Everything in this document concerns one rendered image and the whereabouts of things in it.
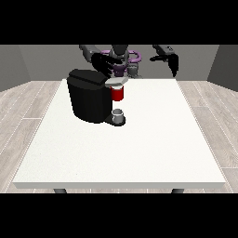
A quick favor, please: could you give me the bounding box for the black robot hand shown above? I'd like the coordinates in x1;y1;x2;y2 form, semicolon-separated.
90;52;124;79
150;52;180;78

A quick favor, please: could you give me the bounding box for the pale grey machine lid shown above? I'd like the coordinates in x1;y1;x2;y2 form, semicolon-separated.
104;76;129;87

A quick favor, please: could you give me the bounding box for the small grey coffee pod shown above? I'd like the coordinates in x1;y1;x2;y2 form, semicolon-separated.
127;63;139;79

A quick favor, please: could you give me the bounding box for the red pod holder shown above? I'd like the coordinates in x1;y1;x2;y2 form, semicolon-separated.
110;86;125;102

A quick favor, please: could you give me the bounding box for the black coffee machine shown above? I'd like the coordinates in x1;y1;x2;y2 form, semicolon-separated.
66;68;126;126

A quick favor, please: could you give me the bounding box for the small grey cup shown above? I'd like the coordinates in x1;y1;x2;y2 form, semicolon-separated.
112;108;125;124

